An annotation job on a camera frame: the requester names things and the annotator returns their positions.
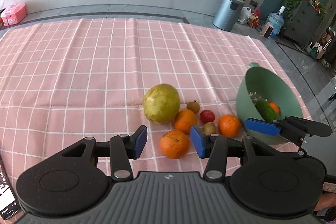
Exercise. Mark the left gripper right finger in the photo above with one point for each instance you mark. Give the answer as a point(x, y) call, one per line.
point(216, 148)

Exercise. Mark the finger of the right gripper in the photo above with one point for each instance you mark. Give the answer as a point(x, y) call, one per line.
point(262, 127)

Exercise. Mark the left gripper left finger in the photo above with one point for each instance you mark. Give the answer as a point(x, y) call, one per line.
point(119, 149)

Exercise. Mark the green cucumber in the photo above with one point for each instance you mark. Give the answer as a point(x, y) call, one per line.
point(267, 113)

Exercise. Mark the orange mandarin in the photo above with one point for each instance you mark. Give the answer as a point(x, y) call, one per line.
point(184, 120)
point(275, 107)
point(229, 126)
point(174, 144)

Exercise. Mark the large yellow-green pomelo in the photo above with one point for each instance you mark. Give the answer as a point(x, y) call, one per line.
point(161, 104)

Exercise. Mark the brown longan middle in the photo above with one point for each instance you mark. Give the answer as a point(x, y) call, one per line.
point(209, 128)

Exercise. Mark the brown longan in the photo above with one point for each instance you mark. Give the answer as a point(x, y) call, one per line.
point(209, 128)
point(193, 106)

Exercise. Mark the green plastic colander bowl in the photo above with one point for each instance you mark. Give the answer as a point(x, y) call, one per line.
point(261, 84)

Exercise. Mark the brown longan far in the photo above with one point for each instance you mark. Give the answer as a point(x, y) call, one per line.
point(193, 106)

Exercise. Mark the pink checkered tablecloth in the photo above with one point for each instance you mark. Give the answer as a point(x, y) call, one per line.
point(66, 80)

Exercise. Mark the dark grey drawer cabinet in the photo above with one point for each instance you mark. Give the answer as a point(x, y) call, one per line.
point(301, 26)

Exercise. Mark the blue water jug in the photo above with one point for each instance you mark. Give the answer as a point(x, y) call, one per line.
point(277, 21)

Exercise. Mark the white plastic bag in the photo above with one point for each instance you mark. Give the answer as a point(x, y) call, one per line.
point(245, 15)

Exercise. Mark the grey metal trash bin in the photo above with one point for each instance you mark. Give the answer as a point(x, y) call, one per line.
point(227, 14)

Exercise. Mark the smartphone with lit screen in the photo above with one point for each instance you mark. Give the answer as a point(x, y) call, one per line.
point(9, 204)

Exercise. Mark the pink storage box on floor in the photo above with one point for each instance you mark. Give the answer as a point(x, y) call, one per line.
point(13, 14)

